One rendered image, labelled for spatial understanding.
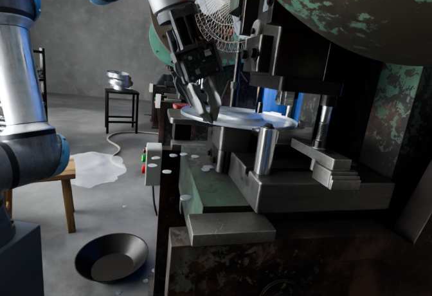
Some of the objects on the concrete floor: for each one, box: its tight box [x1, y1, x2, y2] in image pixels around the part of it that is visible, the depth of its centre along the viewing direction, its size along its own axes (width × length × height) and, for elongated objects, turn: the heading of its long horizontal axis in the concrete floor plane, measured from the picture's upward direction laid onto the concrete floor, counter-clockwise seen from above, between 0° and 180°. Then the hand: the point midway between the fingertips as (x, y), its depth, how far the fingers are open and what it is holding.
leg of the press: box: [148, 140, 209, 296], centre depth 103 cm, size 92×12×90 cm, turn 79°
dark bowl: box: [74, 233, 149, 284], centre depth 111 cm, size 30×30×7 cm
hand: (210, 116), depth 51 cm, fingers closed
